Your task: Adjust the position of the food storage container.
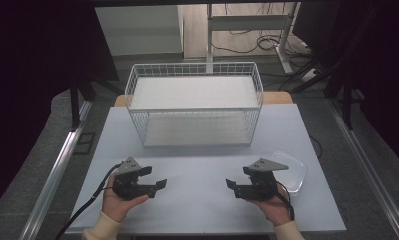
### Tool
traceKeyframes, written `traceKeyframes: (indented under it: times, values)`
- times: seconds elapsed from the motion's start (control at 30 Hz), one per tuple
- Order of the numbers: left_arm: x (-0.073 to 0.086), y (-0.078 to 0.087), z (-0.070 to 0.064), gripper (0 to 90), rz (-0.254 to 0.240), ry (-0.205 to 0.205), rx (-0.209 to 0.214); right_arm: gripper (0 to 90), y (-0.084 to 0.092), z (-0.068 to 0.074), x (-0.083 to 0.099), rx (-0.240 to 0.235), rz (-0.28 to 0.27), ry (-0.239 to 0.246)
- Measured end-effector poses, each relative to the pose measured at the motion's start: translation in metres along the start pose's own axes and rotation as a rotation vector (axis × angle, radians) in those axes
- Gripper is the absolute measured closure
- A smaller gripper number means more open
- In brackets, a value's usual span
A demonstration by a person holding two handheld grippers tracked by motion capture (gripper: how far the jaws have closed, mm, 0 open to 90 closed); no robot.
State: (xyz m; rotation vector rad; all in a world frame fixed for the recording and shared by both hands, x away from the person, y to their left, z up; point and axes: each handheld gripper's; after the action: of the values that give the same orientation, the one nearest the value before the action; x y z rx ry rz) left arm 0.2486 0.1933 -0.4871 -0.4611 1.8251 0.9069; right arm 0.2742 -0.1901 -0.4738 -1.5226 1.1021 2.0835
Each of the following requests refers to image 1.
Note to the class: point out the white metal desk frame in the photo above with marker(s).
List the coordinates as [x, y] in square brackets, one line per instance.
[250, 22]

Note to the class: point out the white panel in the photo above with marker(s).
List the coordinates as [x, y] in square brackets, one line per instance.
[138, 30]

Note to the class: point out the person's left hand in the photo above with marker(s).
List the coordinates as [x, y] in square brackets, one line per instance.
[115, 206]

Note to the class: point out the black metal stand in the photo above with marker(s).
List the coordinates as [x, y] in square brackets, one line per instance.
[75, 103]

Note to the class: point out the aluminium floor rail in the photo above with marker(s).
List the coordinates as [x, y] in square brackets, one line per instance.
[57, 173]
[370, 173]

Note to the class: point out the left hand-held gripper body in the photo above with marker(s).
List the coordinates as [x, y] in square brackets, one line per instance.
[128, 181]

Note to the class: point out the person's right hand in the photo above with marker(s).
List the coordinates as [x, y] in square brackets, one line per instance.
[275, 210]

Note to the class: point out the white power strip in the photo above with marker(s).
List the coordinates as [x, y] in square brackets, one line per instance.
[309, 74]

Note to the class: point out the black curtain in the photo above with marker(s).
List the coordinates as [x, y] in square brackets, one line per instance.
[37, 66]
[377, 66]

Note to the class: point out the dark floor socket plate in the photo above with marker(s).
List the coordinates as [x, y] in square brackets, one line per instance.
[84, 143]

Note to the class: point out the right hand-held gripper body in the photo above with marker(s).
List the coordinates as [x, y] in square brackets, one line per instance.
[263, 181]

